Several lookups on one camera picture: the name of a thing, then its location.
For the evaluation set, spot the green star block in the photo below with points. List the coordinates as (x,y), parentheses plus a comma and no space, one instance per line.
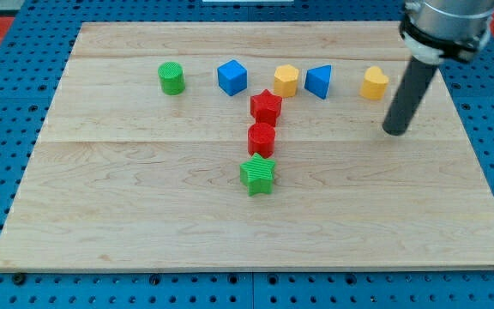
(257,174)

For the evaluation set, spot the red star block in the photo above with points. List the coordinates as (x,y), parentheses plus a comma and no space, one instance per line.
(265,107)

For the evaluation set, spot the light wooden board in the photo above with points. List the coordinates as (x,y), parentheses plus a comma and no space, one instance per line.
(125,178)

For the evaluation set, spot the red cylinder block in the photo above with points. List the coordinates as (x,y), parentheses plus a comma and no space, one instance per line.
(261,138)

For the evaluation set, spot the blue cube block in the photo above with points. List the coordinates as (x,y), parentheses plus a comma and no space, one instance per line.
(232,77)

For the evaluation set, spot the yellow hexagon block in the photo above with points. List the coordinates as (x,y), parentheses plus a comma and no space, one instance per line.
(286,81)

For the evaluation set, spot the blue triangle block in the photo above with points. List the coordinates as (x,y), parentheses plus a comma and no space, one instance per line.
(317,81)

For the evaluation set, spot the green cylinder block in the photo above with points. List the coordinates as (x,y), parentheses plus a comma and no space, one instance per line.
(171,77)

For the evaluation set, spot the yellow heart block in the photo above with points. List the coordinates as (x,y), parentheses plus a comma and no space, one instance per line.
(374,84)

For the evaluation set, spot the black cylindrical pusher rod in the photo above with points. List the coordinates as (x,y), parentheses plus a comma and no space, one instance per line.
(414,84)

